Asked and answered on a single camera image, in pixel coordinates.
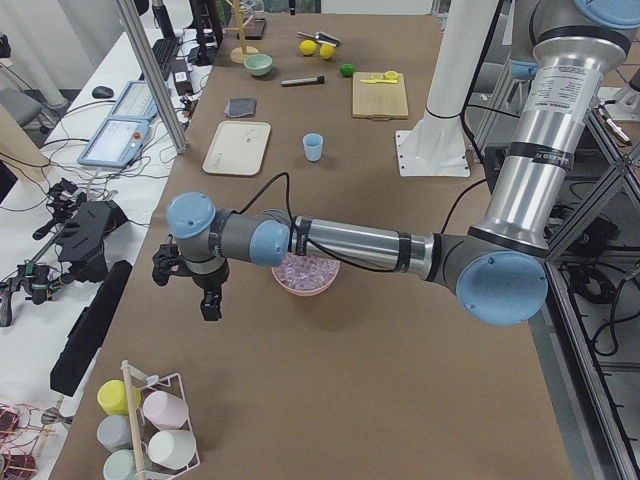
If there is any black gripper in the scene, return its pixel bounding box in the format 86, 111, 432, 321
185, 257, 230, 321

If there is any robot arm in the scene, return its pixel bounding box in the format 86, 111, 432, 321
165, 1, 639, 326

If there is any pile of ice cubes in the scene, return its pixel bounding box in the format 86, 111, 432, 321
275, 253, 337, 291

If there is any pink cup in rack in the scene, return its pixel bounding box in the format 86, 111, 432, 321
142, 391, 189, 430

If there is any yellow cup in rack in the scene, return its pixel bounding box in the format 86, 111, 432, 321
97, 379, 128, 416

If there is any white cup in rack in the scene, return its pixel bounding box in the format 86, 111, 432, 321
147, 430, 196, 470

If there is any grey cup in rack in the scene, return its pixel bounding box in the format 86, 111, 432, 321
96, 415, 133, 453

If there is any mint cup in rack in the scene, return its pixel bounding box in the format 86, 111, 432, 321
102, 449, 137, 480

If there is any light blue cup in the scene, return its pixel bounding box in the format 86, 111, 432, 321
302, 132, 324, 162

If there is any wooden cup rack stand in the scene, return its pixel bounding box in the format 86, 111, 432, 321
224, 0, 259, 64

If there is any steel ice scoop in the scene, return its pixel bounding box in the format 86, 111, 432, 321
296, 31, 341, 47

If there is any pink bowl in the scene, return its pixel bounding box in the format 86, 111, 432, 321
270, 252, 341, 298

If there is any black bar device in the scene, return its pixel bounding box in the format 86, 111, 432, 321
50, 260, 132, 397

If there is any black gripper tool on desk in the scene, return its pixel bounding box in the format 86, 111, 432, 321
32, 200, 128, 282

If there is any cream rabbit tray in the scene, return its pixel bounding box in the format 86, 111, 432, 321
202, 120, 271, 177

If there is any blue teach pendant lower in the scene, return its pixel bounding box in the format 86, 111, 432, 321
78, 117, 150, 168

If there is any blue teach pendant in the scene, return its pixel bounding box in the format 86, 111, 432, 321
110, 80, 158, 120
78, 117, 150, 168

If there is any grey folded cloth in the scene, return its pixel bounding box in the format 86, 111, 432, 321
224, 98, 257, 118

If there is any blue teach pendant upper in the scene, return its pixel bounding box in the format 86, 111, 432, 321
110, 80, 158, 120

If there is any black computer mouse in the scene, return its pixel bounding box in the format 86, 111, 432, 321
91, 85, 114, 99

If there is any mint green bowl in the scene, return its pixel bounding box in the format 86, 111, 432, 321
243, 53, 273, 78

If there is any black keyboard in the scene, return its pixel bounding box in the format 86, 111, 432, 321
152, 37, 180, 81

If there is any bamboo cutting board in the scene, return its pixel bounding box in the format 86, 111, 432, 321
352, 71, 409, 120

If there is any green lime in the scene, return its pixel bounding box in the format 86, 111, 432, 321
339, 63, 355, 78

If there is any upper yellow lemon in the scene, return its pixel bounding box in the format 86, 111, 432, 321
298, 40, 317, 57

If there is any yellow lemon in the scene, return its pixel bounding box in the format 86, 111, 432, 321
298, 40, 317, 57
319, 44, 335, 61

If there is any lower yellow lemon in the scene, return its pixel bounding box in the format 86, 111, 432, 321
319, 44, 335, 61

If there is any white wire cup rack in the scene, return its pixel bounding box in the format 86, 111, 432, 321
121, 360, 201, 479

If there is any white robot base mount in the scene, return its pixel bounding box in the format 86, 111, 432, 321
396, 0, 501, 178

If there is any aluminium frame post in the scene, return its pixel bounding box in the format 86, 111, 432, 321
115, 0, 188, 154

